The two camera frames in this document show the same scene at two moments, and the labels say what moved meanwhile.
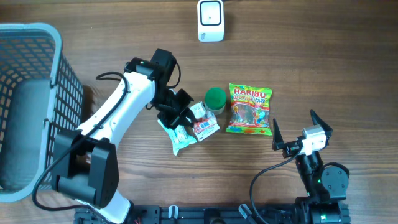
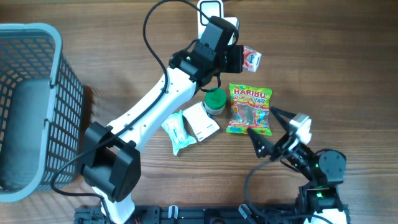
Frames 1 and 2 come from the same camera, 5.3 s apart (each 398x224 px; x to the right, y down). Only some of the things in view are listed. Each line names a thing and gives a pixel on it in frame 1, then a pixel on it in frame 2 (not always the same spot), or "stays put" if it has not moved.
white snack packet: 207,124 stays put
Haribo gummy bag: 250,110 stays put
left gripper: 170,121 → 238,69
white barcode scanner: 211,20 stays put
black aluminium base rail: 196,214 stays put
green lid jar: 215,101 stays put
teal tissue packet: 179,136 stays put
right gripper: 290,148 → 268,145
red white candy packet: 206,125 → 251,58
